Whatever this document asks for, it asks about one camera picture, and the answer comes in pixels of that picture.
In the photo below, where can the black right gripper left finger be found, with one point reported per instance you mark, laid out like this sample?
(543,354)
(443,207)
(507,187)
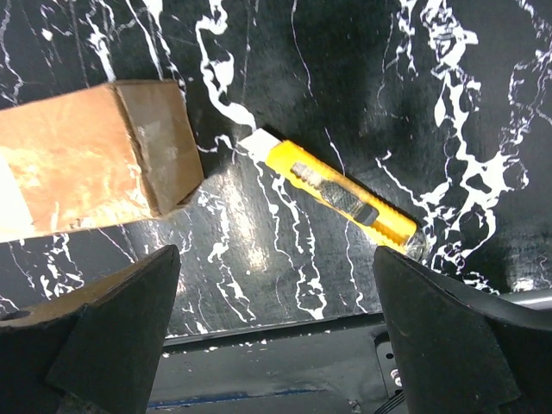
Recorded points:
(94,350)

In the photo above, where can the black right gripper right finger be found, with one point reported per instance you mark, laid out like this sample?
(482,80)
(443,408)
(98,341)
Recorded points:
(461,350)

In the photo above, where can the yellow utility knife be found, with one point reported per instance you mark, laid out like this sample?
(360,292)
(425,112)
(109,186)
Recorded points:
(382,223)

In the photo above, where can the brown cardboard express box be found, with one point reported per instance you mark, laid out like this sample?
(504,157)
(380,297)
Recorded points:
(111,154)

